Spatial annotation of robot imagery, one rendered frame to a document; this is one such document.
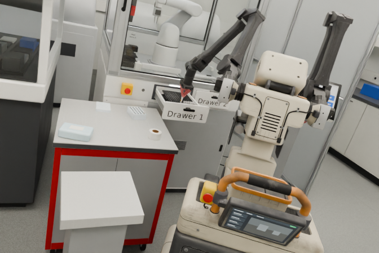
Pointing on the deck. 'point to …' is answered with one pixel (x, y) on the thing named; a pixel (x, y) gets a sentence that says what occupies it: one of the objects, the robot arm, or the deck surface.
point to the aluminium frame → (116, 57)
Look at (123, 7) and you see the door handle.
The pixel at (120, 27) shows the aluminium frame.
